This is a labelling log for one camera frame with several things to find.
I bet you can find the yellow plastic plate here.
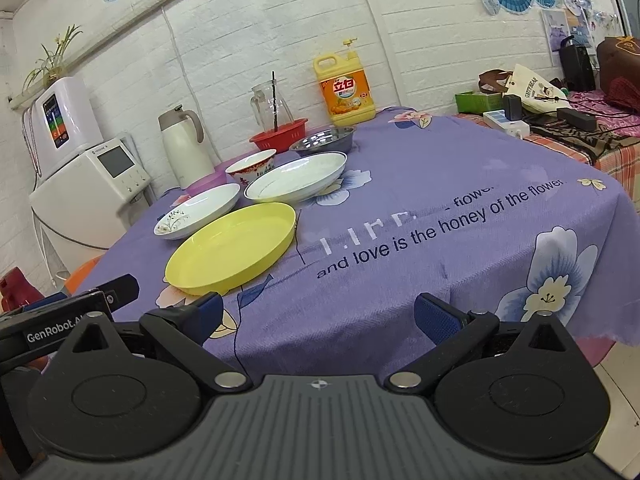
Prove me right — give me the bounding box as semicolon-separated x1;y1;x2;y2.
165;203;296;296

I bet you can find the white floral ceramic plate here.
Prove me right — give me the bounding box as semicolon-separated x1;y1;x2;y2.
153;183;241;240

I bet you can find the white silver-rimmed plate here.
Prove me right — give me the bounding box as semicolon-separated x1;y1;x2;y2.
244;152;347;205

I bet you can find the stainless steel bowl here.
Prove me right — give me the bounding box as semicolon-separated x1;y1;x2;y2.
290;126;356;157

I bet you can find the orange plastic stool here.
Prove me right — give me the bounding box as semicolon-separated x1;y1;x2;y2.
64;256;101;296

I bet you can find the white water dispenser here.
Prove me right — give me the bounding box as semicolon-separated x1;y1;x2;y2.
29;139;151;273

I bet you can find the purple floral tablecloth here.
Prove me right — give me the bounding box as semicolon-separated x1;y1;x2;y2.
77;105;640;386

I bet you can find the purple plastic bowl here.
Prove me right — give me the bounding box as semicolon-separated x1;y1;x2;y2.
184;170;228;197

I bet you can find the white red patterned bowl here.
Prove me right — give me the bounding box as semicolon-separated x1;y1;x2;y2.
226;148;277;188

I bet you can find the white thermos jug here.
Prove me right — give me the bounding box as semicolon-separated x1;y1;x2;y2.
158;105;214;188

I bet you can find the red plastic basket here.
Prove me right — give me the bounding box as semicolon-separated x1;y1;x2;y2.
250;118;308;153

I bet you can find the white power strip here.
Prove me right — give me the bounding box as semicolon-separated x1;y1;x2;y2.
483;110;530;140

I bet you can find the green box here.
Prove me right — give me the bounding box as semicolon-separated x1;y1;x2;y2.
454;91;503;115

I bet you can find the potted green plant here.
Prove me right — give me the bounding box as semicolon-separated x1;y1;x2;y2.
22;24;82;91

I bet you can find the glass pitcher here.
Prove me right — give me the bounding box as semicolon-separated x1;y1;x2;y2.
250;80;294;131

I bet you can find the white tote bag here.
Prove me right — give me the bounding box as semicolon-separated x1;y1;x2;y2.
506;64;570;115

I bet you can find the yellow detergent bottle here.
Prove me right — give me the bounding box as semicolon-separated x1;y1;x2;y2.
314;38;376;127

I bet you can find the black stirring stick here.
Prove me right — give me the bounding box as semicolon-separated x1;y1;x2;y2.
270;70;279;132

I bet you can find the black speaker box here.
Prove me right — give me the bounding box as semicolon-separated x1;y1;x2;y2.
559;35;596;92

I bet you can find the brown bag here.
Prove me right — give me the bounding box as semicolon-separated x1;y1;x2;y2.
597;36;640;92

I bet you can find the white wall water purifier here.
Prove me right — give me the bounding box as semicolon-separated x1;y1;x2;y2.
21;77;103;181

